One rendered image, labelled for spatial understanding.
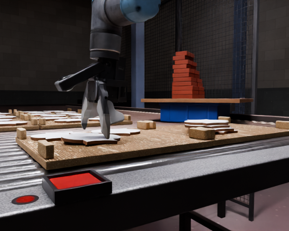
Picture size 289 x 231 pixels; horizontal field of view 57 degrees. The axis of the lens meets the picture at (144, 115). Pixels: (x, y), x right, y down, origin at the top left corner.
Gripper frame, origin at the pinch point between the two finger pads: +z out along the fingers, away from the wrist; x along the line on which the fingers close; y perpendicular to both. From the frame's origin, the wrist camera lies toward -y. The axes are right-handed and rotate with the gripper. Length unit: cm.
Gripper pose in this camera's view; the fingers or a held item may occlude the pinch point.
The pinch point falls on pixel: (91, 134)
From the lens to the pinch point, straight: 67.5
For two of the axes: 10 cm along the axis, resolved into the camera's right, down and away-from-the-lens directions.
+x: -5.5, -1.0, 8.3
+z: -0.7, 9.9, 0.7
